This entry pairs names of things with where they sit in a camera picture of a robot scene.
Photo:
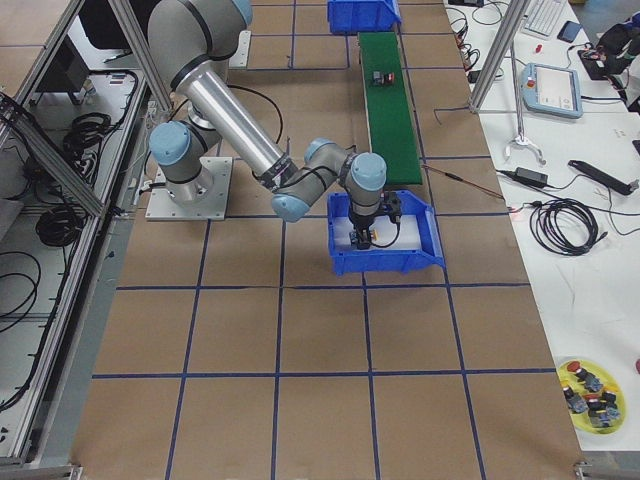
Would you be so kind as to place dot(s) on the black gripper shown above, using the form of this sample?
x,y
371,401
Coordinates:
x,y
361,222

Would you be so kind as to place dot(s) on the red mushroom push button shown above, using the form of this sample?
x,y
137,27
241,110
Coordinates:
x,y
382,79

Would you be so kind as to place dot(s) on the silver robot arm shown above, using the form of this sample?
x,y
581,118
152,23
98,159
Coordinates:
x,y
190,43

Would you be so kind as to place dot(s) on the yellow plate of buttons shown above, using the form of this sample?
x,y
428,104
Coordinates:
x,y
594,399

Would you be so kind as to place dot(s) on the right blue plastic bin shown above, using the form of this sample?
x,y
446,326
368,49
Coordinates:
x,y
357,261

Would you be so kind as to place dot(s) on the blue plastic bin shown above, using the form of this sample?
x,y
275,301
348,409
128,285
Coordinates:
x,y
357,261
354,16

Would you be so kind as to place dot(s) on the green conveyor belt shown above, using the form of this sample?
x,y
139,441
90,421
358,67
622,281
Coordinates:
x,y
389,116

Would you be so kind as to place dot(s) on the black power adapter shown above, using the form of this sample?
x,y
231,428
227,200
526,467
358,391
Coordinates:
x,y
530,177

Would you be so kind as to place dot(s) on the reacher grabber tool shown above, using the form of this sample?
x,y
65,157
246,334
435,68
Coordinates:
x,y
521,100

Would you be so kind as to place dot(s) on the left blue plastic bin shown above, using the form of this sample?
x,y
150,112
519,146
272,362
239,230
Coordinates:
x,y
354,16

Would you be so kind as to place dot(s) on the black flat tool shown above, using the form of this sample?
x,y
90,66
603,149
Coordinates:
x,y
604,178

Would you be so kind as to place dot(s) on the teach pendant tablet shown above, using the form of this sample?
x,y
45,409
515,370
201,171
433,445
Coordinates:
x,y
551,90

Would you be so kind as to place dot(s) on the white keyboard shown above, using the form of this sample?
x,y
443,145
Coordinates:
x,y
542,16

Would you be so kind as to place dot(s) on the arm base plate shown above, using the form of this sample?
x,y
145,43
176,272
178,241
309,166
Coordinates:
x,y
205,198
240,58

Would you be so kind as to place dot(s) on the aluminium frame post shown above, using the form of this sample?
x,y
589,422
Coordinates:
x,y
501,43

